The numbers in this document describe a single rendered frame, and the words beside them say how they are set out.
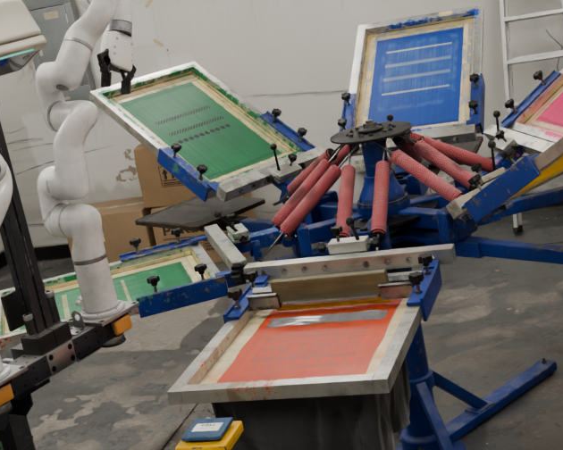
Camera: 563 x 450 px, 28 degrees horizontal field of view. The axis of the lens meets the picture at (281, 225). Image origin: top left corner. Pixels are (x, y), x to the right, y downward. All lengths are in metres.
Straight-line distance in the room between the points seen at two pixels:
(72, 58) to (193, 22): 4.64
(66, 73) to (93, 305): 0.64
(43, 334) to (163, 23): 4.97
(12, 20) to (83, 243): 0.65
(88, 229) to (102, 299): 0.20
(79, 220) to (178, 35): 4.77
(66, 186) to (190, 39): 4.72
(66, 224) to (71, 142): 0.23
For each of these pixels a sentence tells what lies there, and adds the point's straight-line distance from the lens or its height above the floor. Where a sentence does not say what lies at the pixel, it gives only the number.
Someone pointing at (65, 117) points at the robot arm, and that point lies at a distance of 3.12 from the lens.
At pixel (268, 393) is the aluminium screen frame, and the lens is 2.83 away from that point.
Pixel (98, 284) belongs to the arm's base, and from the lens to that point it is 3.14.
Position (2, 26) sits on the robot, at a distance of 2.80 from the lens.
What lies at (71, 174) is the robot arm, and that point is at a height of 1.54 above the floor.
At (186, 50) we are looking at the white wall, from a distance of 7.76.
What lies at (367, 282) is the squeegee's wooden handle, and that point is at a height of 1.03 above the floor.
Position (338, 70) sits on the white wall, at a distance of 7.46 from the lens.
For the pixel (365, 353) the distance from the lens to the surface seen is 3.00.
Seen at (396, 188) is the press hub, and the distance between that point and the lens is 4.06.
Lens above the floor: 2.08
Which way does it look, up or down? 15 degrees down
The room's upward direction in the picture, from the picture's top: 11 degrees counter-clockwise
